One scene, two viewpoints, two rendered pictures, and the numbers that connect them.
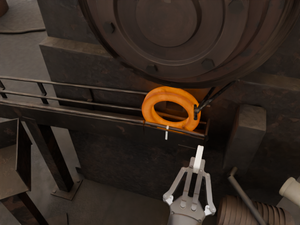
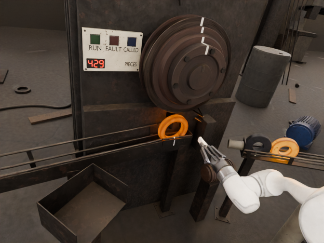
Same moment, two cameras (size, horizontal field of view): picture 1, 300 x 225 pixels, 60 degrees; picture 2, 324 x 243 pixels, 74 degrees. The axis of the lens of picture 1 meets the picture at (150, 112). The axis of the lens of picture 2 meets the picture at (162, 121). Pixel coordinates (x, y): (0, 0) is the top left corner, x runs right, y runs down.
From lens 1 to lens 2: 0.75 m
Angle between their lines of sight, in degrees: 38
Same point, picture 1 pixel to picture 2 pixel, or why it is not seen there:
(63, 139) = not seen: hidden behind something
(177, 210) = (214, 162)
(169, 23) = (201, 79)
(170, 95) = (177, 118)
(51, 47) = (94, 111)
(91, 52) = (122, 107)
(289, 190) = (232, 143)
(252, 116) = (208, 118)
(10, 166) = (97, 200)
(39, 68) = not seen: outside the picture
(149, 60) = (188, 97)
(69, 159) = not seen: hidden behind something
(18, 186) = (116, 205)
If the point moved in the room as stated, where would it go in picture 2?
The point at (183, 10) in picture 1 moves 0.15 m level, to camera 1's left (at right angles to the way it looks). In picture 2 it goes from (207, 74) to (184, 77)
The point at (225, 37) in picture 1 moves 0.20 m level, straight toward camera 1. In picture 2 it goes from (217, 82) to (246, 101)
